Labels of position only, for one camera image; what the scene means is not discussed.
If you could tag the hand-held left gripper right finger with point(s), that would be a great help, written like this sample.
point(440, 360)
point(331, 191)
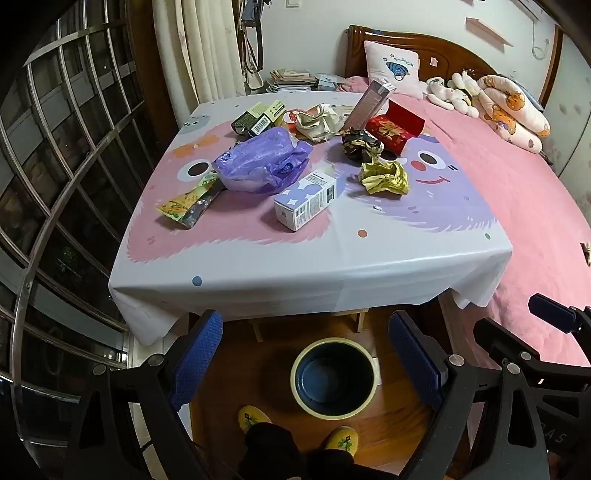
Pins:
point(415, 364)

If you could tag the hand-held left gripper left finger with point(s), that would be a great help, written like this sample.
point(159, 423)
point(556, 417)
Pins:
point(198, 360)

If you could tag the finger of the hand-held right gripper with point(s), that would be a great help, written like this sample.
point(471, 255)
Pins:
point(554, 314)
point(501, 341)

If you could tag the dark blue round trash bin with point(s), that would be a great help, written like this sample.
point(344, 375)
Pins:
point(332, 383)

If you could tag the black gold wrapper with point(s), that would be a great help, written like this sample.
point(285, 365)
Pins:
point(360, 145)

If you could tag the red gold paper envelope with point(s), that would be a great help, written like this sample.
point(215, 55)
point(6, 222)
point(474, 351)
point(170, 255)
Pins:
point(392, 131)

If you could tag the pink drink carton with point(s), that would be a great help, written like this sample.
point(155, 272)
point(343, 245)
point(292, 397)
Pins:
point(369, 104)

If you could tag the wooden table legs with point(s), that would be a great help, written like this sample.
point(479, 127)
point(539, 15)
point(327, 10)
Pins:
point(358, 321)

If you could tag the pink bed blanket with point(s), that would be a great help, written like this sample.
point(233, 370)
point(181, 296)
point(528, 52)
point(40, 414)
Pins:
point(508, 207)

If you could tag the printed cartoon tablecloth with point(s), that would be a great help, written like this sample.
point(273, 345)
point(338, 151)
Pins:
point(323, 258)

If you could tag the yellow green snack wrapper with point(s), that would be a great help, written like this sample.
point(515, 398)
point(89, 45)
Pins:
point(184, 205)

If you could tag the white purple carton box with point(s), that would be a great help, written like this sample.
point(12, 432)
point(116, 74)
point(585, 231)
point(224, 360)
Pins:
point(300, 203)

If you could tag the yellow green crumpled wrapper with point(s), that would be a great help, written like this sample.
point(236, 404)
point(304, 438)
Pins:
point(385, 177)

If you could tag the pale wardrobe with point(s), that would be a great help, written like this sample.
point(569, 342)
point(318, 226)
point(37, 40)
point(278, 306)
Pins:
point(575, 115)

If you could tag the purple plastic bag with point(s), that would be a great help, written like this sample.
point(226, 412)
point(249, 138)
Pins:
point(258, 161)

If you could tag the rolled bear print quilt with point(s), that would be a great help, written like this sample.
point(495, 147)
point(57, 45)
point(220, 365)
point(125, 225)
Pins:
point(508, 108)

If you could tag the white plush toy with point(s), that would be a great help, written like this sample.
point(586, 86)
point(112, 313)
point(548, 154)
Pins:
point(438, 92)
point(466, 90)

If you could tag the yellow black barcode box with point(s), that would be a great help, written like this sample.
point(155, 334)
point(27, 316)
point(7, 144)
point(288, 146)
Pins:
point(254, 122)

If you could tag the metal window grille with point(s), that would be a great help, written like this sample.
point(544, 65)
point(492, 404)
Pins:
point(69, 138)

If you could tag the orange red snack packet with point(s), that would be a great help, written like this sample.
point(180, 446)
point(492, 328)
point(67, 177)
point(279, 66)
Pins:
point(291, 120)

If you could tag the crumpled white paper bag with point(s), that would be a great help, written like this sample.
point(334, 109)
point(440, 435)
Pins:
point(318, 122)

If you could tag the wooden bed headboard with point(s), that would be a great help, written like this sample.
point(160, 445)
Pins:
point(452, 50)

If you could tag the white blue small box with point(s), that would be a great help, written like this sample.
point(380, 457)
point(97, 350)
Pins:
point(328, 83)

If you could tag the white cushion with fish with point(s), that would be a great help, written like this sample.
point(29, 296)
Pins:
point(392, 67)

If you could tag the stack of books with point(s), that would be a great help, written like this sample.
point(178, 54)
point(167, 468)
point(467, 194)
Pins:
point(291, 79)

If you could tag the cream curtain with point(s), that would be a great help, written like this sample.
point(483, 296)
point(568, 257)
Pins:
point(203, 50)

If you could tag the hanging handbags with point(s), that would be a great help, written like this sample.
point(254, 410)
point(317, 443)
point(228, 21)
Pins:
point(251, 46)

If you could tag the pink wall shelf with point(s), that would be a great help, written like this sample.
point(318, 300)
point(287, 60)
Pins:
point(489, 31)

